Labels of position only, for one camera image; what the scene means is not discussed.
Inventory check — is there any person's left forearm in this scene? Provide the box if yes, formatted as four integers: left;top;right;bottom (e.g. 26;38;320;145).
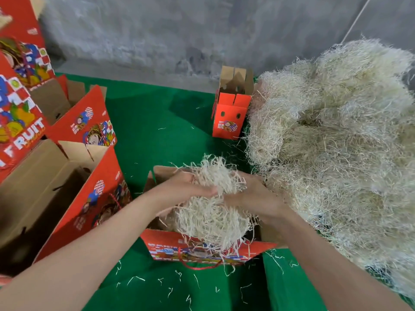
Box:
0;191;160;311

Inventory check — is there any group of red boxes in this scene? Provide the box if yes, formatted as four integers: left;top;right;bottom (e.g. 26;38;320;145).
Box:
0;0;132;286

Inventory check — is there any person's right hand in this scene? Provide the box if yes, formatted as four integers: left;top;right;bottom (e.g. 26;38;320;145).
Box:
223;171;291;225

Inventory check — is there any pile of wood wool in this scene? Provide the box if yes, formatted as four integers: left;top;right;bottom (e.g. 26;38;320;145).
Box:
245;38;415;298

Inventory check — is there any white pole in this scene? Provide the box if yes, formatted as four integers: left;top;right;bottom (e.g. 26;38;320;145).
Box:
340;0;374;44

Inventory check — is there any small straw filler clump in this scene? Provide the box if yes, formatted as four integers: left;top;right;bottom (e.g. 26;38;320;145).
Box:
170;154;255;253

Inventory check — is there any person's right forearm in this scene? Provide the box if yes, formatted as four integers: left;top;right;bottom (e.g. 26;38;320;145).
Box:
269;207;412;311

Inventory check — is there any red cardboard box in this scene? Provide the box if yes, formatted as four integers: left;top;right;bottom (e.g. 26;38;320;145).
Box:
211;65;255;140
140;165;278;264

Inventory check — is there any person's left hand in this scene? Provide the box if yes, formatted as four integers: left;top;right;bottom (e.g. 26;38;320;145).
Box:
144;169;219;219

